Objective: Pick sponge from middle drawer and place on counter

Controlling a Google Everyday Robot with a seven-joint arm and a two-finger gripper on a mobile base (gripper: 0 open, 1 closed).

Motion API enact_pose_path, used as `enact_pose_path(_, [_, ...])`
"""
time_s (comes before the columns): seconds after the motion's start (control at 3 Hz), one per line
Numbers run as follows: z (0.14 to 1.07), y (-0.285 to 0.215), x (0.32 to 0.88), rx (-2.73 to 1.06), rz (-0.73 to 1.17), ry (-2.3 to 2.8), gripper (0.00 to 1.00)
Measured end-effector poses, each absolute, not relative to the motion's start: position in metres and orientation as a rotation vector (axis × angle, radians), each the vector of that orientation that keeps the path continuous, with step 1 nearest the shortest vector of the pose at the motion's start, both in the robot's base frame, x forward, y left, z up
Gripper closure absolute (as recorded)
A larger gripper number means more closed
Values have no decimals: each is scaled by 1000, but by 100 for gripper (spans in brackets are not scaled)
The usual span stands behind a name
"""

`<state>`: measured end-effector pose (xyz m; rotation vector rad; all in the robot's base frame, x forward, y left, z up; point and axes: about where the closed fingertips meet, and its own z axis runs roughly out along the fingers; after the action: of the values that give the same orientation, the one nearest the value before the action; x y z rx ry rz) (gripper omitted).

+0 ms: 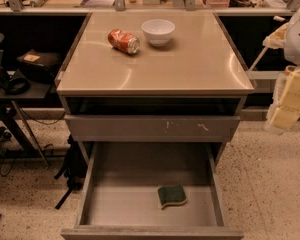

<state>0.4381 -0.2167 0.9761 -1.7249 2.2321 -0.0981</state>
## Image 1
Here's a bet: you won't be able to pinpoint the grey drawer cabinet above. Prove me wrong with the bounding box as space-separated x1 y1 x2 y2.
57 10 253 158

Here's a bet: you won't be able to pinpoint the white bowl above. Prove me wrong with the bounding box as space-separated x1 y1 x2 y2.
141 19 175 47

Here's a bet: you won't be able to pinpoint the black bag on shelf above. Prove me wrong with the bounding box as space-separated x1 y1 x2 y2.
17 49 63 84

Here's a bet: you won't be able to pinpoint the roll of tan tape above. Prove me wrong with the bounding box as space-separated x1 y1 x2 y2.
284 65 295 75

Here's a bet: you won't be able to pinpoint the open grey middle drawer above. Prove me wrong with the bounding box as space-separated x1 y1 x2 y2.
61 143 243 240

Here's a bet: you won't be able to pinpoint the black side table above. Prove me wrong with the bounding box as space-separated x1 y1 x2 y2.
0 32 54 169

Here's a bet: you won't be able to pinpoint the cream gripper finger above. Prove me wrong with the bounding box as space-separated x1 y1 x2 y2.
262 23 287 49
265 66 300 131

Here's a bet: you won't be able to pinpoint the black headphones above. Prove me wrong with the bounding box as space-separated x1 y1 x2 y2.
0 66 30 95

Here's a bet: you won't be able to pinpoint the red soda can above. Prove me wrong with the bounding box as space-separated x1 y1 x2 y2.
108 29 140 55

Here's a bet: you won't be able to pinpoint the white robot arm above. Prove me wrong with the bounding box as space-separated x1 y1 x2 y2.
263 8 300 135

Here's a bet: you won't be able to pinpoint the green yellow sponge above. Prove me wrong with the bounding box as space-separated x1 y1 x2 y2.
158 185 187 209

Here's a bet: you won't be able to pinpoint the closed grey upper drawer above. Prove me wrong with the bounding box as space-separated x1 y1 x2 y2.
65 115 240 142

